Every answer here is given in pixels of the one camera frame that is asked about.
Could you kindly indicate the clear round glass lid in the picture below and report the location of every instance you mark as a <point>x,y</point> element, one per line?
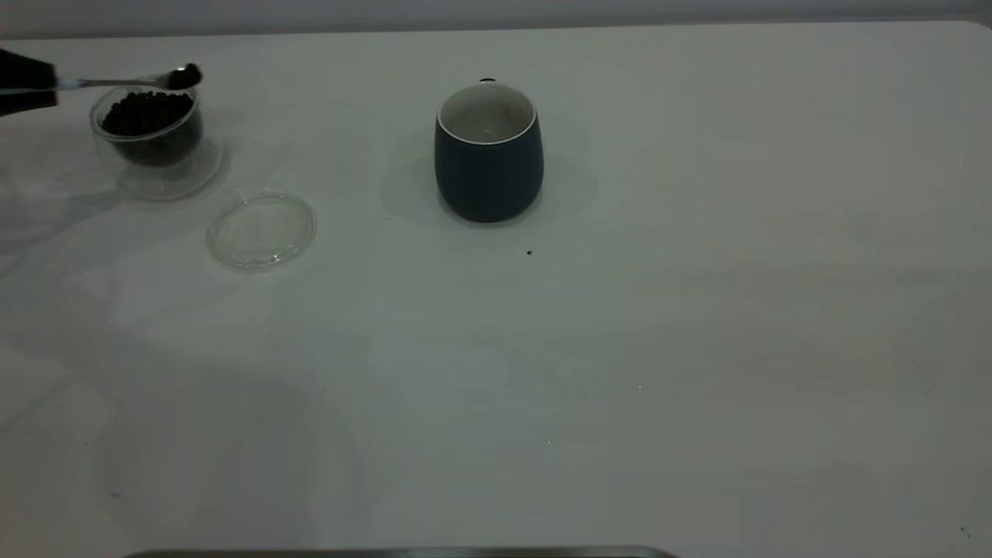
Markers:
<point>261,232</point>

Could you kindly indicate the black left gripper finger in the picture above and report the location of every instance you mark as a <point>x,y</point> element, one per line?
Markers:
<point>23,71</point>
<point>23,101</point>

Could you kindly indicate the clear double-wall glass cup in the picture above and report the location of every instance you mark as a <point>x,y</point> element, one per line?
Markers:
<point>163,174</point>

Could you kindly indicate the dark blue ceramic mug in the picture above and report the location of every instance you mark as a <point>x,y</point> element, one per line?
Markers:
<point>488,182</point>

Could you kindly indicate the dark coffee beans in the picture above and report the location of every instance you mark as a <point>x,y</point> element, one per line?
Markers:
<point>147,120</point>

